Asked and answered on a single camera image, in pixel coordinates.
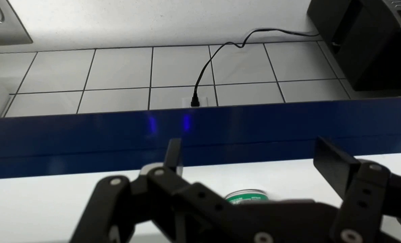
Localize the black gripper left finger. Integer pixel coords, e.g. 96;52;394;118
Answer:
69;137;273;243

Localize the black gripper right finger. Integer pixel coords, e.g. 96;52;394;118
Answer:
312;135;401;243

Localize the green soda can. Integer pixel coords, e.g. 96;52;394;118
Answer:
223;188;274;207

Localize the blue upper cabinet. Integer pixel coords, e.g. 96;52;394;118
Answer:
0;95;401;181

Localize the steel black coffee maker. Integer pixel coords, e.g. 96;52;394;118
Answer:
307;0;401;92

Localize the black power cord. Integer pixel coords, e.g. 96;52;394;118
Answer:
189;27;321;108

